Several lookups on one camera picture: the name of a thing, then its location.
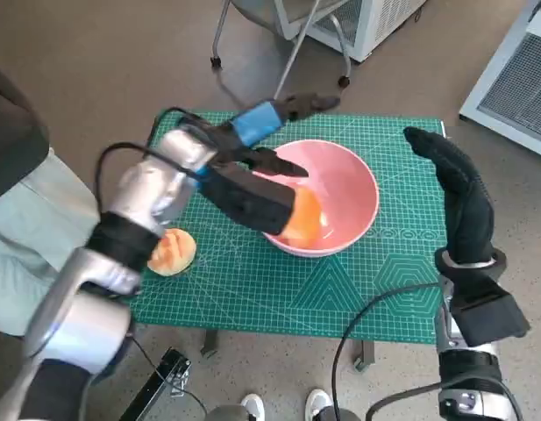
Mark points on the grey chair with casters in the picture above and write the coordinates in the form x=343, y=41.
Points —
x=314, y=30

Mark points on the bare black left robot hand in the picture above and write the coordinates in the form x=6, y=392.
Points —
x=257, y=123

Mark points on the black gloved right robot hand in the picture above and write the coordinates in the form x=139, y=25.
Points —
x=469, y=215

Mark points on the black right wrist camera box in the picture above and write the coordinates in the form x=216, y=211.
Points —
x=489, y=318

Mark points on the black table leg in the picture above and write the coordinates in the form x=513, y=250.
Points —
x=210, y=342
x=364, y=355

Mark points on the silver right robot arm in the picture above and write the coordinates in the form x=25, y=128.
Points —
x=469, y=373

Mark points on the person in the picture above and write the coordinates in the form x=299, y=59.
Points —
x=20, y=210

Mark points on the white shoe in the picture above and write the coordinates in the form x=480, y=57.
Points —
x=316, y=405
x=252, y=408

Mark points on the green cutting mat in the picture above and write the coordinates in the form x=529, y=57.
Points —
x=261, y=289

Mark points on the long twisted bread loaf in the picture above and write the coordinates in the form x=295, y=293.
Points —
x=305, y=215

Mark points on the black metal bracket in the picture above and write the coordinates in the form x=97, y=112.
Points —
x=165, y=377

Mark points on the white cabinet with mesh panel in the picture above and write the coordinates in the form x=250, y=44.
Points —
x=375, y=26
x=515, y=87

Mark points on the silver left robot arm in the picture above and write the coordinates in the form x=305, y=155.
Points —
x=90, y=302

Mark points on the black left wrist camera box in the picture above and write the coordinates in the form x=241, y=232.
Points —
x=248, y=199

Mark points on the round bread bun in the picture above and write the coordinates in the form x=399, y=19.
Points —
x=178, y=254

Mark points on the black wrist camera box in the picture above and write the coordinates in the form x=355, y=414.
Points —
x=248, y=199
x=489, y=318

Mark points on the pink bowl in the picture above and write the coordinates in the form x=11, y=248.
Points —
x=344, y=175

